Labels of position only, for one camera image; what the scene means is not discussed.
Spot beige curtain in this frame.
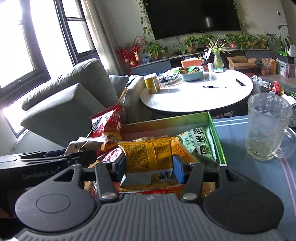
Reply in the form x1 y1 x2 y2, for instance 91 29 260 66
81 0 121 75

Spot open cardboard box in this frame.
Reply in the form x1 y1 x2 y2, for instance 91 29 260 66
226 56 257 74

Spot red decorative plant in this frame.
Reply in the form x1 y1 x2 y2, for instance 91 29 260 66
116 36 142 67

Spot clear storage box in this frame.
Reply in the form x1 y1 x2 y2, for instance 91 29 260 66
276 59 296 78

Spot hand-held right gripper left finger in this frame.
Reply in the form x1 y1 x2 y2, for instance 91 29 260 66
52 155 127 202

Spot round white table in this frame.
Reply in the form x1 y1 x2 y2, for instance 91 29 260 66
140 68 254 116

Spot yellow can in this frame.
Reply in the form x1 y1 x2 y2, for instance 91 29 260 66
143 73 161 94

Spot white cushion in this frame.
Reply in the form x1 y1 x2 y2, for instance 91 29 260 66
109 74 146 123

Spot clear glass mug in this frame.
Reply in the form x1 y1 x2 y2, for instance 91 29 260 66
245 93 296 161

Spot small red snack packet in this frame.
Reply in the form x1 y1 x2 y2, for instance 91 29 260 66
90 103 124 152

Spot spider plant in glass vase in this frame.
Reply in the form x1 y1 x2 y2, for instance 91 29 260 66
203 37 229 70

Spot large red snack bag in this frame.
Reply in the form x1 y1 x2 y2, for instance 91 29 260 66
97 146 123 165

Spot dark marble side table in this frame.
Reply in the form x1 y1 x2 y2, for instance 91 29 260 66
260 79 296 105

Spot blue plastic basket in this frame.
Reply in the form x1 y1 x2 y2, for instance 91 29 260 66
179 67 204 82

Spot brown snack packet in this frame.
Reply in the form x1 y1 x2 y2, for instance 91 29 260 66
65 136 109 154

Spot black television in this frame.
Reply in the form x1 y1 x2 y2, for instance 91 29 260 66
144 0 241 40

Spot white plastic bag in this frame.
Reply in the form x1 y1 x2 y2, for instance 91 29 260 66
251 75 263 92

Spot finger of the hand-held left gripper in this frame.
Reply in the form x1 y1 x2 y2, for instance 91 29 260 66
40 149 97 167

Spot green potted plant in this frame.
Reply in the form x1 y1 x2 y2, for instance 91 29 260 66
143 40 168 61
183 37 197 52
246 32 269 49
198 35 214 47
224 32 245 50

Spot red and yellow snack packet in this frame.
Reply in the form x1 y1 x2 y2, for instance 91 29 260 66
84 181 218 198

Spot orange label clear snack packet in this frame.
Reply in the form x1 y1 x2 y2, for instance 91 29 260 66
171 137 199 165

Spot green snack packet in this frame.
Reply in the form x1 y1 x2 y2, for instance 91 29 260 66
177 126 219 166

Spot green cardboard box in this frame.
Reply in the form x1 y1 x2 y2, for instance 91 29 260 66
84 111 228 197

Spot dark framed window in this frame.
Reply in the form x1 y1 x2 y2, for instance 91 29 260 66
0 0 96 93

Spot red toy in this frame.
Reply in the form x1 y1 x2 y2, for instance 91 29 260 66
269 81 285 95

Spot green trailing vine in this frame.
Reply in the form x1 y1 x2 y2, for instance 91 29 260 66
136 0 153 37

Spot grey armchair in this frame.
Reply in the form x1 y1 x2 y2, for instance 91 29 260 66
20 57 126 149

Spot large-leaf plant in white pot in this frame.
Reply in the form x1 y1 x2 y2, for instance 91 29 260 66
266 24 296 57

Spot orange tissue box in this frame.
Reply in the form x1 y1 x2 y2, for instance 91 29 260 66
181 58 202 69

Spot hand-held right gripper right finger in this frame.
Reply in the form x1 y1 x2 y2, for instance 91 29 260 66
172 154 247 202

